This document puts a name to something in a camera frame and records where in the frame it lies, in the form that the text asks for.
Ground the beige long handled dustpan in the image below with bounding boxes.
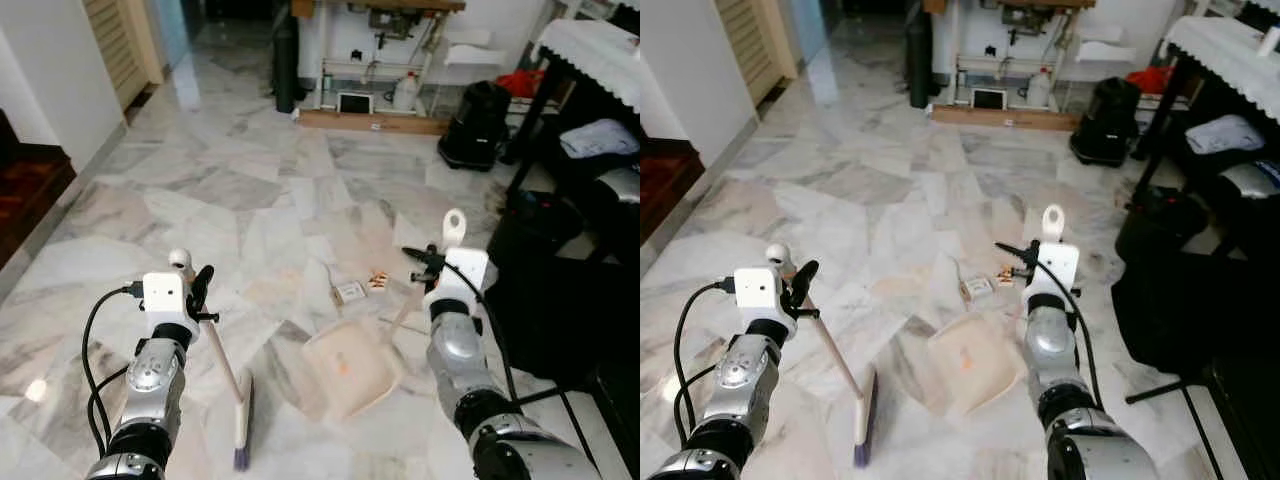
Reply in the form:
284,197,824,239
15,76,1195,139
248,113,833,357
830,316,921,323
300,208,469,422
925,204,1067,417

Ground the wooden handled broom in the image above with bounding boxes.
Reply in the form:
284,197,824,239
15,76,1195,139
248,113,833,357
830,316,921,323
766,243,880,469
168,248,255,473

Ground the long wooden floor board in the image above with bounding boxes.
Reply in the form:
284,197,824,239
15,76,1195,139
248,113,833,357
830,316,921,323
930,104,1083,132
297,108,451,136

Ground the round black bag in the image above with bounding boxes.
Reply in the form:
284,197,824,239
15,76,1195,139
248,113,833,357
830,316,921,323
490,190,586,261
1115,185,1211,261

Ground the black canister vacuum cleaner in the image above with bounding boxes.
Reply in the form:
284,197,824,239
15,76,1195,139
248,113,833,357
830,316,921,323
1068,77,1141,168
437,80,513,171

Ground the large black case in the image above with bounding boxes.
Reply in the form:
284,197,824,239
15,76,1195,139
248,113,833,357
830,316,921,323
485,235,641,480
1110,250,1280,480

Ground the black framed table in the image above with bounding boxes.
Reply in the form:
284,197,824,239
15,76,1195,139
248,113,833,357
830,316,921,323
505,55,641,211
1133,50,1280,201

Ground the dark wooden staircase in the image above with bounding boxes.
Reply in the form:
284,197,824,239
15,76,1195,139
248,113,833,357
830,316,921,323
640,138,706,246
0,110,78,269

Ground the red plastic bag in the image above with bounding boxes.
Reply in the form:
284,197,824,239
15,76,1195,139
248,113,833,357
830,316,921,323
497,68,546,99
1127,65,1173,96

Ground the silver case with blue label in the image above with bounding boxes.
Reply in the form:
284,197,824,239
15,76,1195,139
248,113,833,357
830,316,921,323
1215,160,1280,201
590,165,641,206

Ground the folded white towel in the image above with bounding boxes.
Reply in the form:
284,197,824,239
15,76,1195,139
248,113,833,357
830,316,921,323
560,118,641,161
1185,114,1266,156

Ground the tall black cylinder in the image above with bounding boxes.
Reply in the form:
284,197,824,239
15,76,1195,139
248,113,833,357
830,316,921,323
274,15,299,114
905,10,931,109

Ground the wooden louvre door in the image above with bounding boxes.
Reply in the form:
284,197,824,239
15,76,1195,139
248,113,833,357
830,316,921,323
715,0,799,106
83,0,166,111

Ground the white sewing machine table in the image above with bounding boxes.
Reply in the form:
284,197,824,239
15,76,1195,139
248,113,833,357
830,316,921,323
292,0,466,113
922,0,1096,111

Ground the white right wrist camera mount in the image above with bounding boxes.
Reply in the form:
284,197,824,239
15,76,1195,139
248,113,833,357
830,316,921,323
1035,242,1081,297
440,247,491,301

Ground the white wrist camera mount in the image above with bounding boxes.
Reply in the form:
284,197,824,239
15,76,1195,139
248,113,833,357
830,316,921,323
734,267,796,319
440,247,491,301
1035,242,1081,297
142,271,191,324

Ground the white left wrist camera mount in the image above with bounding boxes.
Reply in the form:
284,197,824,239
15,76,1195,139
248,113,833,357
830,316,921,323
142,271,191,324
734,267,796,319

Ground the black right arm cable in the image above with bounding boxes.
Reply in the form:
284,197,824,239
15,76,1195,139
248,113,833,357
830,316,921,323
995,241,1105,411
401,246,523,406

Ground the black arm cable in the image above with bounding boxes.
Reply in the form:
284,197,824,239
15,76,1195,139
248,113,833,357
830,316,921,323
82,282,147,456
401,246,523,406
995,241,1105,411
672,280,736,451

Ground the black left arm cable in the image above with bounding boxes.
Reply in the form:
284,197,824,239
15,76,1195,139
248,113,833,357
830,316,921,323
672,280,736,451
82,282,147,456

